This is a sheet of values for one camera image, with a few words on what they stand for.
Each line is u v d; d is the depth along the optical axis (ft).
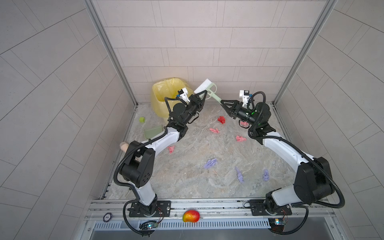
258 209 2.33
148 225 2.15
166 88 3.27
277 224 2.23
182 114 1.98
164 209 2.31
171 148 2.99
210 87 2.42
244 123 2.18
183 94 2.35
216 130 3.25
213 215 2.32
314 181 1.35
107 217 2.24
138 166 1.48
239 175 2.65
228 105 2.23
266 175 2.65
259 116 1.89
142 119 3.43
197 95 2.36
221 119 3.45
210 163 2.78
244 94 2.27
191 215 2.17
